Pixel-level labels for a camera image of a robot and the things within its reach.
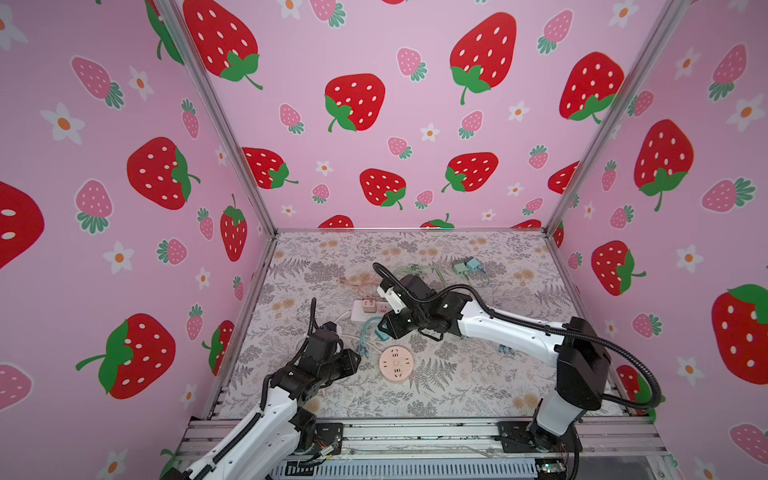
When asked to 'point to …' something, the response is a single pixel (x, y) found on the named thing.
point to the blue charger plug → (473, 264)
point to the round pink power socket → (396, 363)
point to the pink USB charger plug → (369, 306)
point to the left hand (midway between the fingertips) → (359, 357)
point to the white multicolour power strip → (357, 314)
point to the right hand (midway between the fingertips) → (378, 326)
